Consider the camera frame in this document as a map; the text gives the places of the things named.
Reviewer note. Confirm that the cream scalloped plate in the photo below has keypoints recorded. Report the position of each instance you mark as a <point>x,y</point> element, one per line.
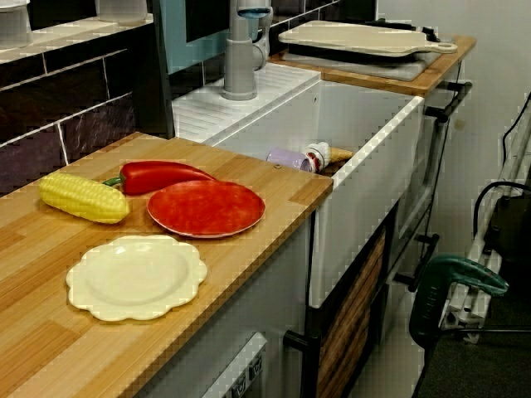
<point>137,278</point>

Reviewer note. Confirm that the purple plastic cup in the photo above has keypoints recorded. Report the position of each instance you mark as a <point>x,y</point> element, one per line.
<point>286,158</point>

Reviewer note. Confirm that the red round plate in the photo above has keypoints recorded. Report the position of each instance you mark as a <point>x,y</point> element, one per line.
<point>207,209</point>

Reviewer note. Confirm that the toy ice cream cone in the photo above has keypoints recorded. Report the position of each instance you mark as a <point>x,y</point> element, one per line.
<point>340,154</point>

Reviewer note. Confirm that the grey toy faucet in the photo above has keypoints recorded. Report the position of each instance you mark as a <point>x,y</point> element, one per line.
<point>240,62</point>

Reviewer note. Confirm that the wooden crate drawer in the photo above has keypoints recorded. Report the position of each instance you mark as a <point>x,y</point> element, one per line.
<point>352,311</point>

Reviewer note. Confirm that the aluminium frame rail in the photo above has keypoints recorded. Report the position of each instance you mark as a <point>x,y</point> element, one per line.
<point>477,265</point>

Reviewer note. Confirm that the red toy pepper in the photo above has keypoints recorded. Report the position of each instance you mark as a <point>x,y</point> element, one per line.
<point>157,177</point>

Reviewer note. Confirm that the white toy sink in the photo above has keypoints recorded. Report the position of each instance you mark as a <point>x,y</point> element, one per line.
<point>365,124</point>

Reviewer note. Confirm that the grey toy stove top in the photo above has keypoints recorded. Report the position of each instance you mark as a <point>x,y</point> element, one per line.
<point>373,66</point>

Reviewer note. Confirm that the black box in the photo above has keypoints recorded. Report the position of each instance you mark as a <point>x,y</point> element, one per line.
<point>512,228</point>

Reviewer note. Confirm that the white plastic container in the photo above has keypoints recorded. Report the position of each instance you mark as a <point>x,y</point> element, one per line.
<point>120,10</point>
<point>14,25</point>

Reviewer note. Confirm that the black upright post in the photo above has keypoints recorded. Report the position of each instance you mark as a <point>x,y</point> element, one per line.
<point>155,83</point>

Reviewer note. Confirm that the green clamp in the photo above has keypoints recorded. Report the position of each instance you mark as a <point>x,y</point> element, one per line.
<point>456,273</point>

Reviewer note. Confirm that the cream cutting board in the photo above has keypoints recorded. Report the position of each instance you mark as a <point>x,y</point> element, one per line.
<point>352,37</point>

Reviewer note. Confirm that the yellow toy corn cob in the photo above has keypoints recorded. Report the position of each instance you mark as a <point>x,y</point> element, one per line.
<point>83,199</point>

